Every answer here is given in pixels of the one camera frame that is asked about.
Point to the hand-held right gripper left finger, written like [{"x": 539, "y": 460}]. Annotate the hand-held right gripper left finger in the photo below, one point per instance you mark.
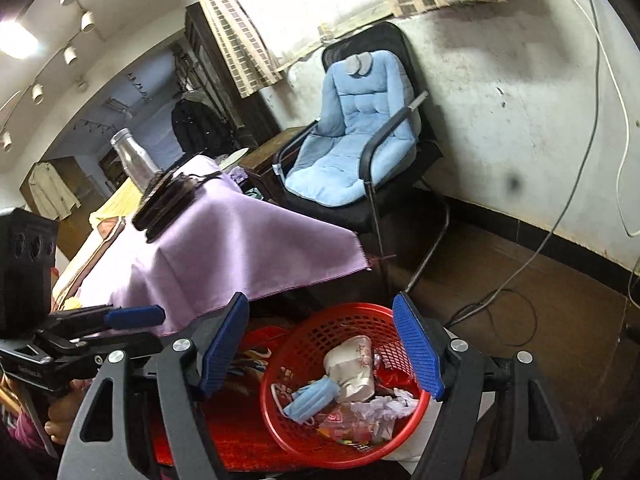
[{"x": 222, "y": 345}]

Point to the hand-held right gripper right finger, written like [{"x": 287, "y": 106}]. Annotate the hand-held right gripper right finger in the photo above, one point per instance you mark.
[{"x": 417, "y": 340}]

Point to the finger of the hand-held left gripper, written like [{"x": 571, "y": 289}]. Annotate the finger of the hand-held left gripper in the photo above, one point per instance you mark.
[
  {"x": 125, "y": 344},
  {"x": 135, "y": 316}
]

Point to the white tissue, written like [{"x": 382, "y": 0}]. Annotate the white tissue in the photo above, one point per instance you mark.
[{"x": 387, "y": 405}]

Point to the crushed paper cup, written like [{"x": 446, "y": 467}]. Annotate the crushed paper cup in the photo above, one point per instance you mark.
[{"x": 350, "y": 365}]

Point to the blue face mask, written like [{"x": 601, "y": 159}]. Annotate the blue face mask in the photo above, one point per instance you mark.
[{"x": 312, "y": 399}]

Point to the red plastic basket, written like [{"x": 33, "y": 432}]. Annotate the red plastic basket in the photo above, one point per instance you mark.
[{"x": 295, "y": 440}]

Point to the person's left forearm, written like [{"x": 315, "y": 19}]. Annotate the person's left forearm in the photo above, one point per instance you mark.
[{"x": 22, "y": 432}]

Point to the person's left hand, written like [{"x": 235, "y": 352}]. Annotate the person's left hand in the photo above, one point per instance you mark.
[{"x": 62, "y": 417}]

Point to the brown satin pillow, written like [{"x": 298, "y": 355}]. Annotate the brown satin pillow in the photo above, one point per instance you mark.
[{"x": 90, "y": 255}]

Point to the hanging beige shirt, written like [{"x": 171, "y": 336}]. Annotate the hanging beige shirt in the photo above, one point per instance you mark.
[{"x": 50, "y": 192}]

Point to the red floor mat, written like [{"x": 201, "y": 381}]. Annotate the red floor mat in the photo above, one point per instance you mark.
[{"x": 225, "y": 420}]

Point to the purple table cloth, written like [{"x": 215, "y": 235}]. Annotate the purple table cloth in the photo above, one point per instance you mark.
[{"x": 225, "y": 250}]

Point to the yellow towel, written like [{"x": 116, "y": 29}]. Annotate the yellow towel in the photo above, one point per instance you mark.
[{"x": 117, "y": 202}]

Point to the brown wooden instrument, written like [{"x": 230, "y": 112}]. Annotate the brown wooden instrument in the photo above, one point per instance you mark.
[{"x": 170, "y": 197}]

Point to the black office chair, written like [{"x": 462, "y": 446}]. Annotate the black office chair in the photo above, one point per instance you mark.
[{"x": 350, "y": 210}]

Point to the steel water bottle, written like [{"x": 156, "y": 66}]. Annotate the steel water bottle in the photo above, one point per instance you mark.
[{"x": 135, "y": 160}]

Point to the wooden side table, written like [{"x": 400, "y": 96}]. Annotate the wooden side table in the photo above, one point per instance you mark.
[{"x": 272, "y": 160}]

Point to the hanging black jacket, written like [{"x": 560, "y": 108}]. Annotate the hanging black jacket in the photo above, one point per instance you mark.
[{"x": 197, "y": 122}]

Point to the bright ceiling light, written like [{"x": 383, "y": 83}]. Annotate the bright ceiling light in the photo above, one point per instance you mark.
[{"x": 17, "y": 37}]

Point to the blue chair cushion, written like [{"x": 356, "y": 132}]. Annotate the blue chair cushion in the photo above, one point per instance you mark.
[{"x": 350, "y": 125}]

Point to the dark wooden cabinet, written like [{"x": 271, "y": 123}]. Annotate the dark wooden cabinet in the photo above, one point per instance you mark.
[{"x": 220, "y": 75}]

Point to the checkered window curtain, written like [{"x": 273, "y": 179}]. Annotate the checkered window curtain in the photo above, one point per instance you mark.
[{"x": 235, "y": 35}]

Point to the white sheer curtain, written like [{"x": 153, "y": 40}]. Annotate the white sheer curtain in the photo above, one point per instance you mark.
[{"x": 300, "y": 0}]

